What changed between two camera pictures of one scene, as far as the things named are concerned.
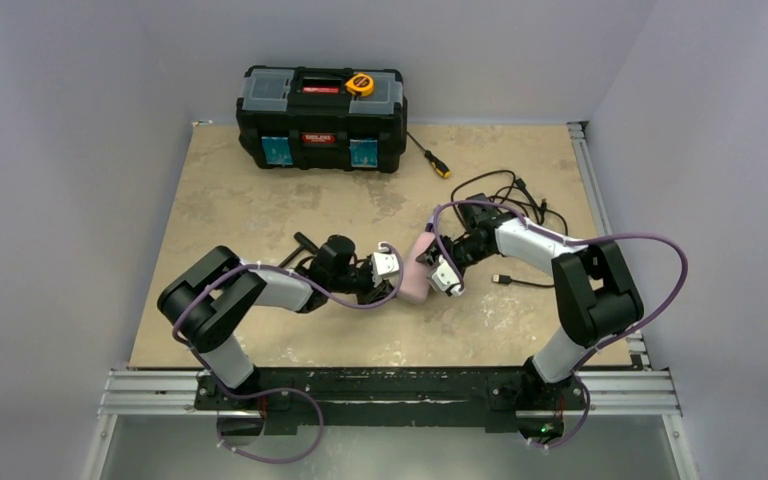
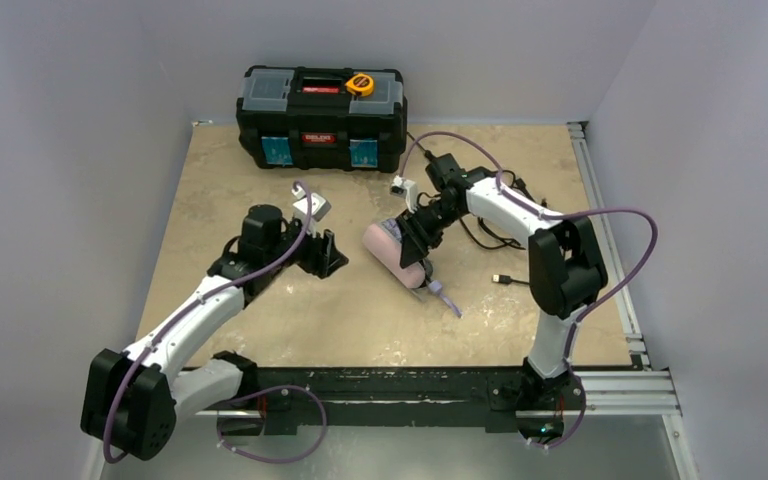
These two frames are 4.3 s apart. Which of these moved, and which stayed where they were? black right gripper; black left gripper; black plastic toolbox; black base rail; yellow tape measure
Moved: black left gripper; black right gripper
Stayed: yellow tape measure; black plastic toolbox; black base rail
